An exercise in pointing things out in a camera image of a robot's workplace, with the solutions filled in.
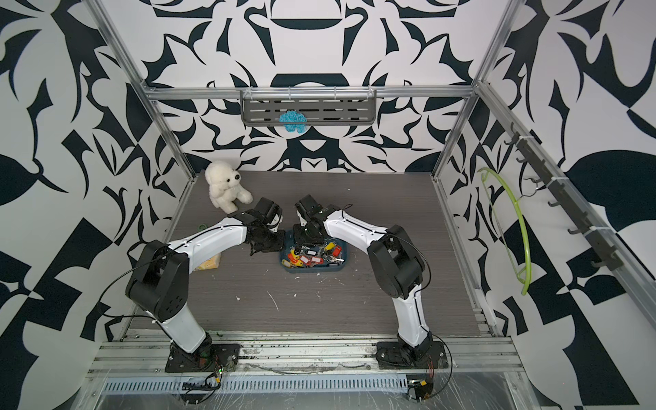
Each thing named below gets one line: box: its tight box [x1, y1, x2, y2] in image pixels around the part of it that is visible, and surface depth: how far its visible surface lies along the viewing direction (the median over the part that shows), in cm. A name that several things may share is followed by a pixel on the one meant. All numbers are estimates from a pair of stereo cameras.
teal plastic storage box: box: [279, 228, 349, 274], surface depth 93 cm
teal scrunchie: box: [278, 110, 308, 135], surface depth 93 cm
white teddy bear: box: [205, 160, 254, 215], surface depth 98 cm
